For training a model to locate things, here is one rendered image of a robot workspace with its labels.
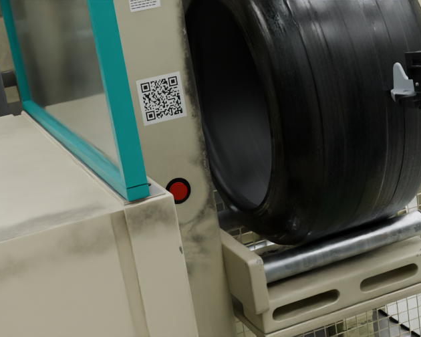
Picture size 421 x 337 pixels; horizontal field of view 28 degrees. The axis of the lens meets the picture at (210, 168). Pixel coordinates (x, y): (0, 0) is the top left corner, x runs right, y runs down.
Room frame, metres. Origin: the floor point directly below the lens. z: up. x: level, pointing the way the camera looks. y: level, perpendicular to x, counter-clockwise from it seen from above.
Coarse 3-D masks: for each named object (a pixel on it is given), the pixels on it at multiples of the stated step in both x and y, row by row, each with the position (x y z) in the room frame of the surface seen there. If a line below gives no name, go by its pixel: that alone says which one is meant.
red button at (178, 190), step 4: (176, 184) 1.34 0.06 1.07; (180, 184) 1.34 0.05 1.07; (172, 188) 1.34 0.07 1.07; (176, 188) 1.34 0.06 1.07; (180, 188) 1.34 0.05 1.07; (184, 188) 1.34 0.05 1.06; (172, 192) 1.34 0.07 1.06; (176, 192) 1.34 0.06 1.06; (180, 192) 1.34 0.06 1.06; (184, 192) 1.34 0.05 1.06; (176, 196) 1.34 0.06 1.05; (180, 196) 1.34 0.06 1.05; (184, 196) 1.34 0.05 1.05
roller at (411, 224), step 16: (384, 224) 1.40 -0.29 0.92; (400, 224) 1.40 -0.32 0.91; (416, 224) 1.40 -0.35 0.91; (320, 240) 1.37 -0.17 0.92; (336, 240) 1.36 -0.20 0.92; (352, 240) 1.36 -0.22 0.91; (368, 240) 1.37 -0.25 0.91; (384, 240) 1.38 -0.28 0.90; (400, 240) 1.40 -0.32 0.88; (272, 256) 1.33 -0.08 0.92; (288, 256) 1.33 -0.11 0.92; (304, 256) 1.33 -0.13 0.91; (320, 256) 1.34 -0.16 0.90; (336, 256) 1.35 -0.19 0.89; (272, 272) 1.31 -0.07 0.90; (288, 272) 1.32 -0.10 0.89
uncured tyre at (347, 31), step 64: (192, 0) 1.54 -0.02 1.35; (256, 0) 1.32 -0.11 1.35; (320, 0) 1.29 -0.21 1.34; (384, 0) 1.31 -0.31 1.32; (192, 64) 1.65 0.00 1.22; (256, 64) 1.30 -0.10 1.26; (320, 64) 1.24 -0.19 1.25; (384, 64) 1.27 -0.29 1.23; (256, 128) 1.74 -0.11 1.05; (320, 128) 1.23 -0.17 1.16; (384, 128) 1.26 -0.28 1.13; (256, 192) 1.63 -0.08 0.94; (320, 192) 1.25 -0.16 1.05; (384, 192) 1.30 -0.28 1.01
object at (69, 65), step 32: (0, 0) 1.16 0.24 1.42; (32, 0) 0.95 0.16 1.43; (64, 0) 0.78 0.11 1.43; (96, 0) 0.65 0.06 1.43; (32, 32) 0.99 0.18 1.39; (64, 32) 0.81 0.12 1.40; (96, 32) 0.65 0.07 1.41; (32, 64) 1.05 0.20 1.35; (64, 64) 0.84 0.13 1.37; (96, 64) 0.70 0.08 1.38; (32, 96) 1.11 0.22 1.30; (64, 96) 0.88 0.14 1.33; (96, 96) 0.72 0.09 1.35; (128, 96) 0.66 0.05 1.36; (64, 128) 0.92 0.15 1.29; (96, 128) 0.75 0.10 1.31; (128, 128) 0.66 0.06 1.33; (96, 160) 0.76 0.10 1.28; (128, 160) 0.65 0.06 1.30; (128, 192) 0.65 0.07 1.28
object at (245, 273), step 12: (228, 240) 1.37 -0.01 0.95; (228, 252) 1.34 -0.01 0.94; (240, 252) 1.31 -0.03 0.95; (252, 252) 1.30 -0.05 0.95; (228, 264) 1.35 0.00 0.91; (240, 264) 1.29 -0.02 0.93; (252, 264) 1.26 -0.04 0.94; (228, 276) 1.36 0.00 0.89; (240, 276) 1.30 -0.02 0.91; (252, 276) 1.26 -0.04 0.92; (264, 276) 1.26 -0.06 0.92; (240, 288) 1.31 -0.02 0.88; (252, 288) 1.26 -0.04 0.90; (264, 288) 1.26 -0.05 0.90; (240, 300) 1.32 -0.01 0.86; (252, 300) 1.26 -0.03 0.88; (264, 300) 1.26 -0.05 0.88
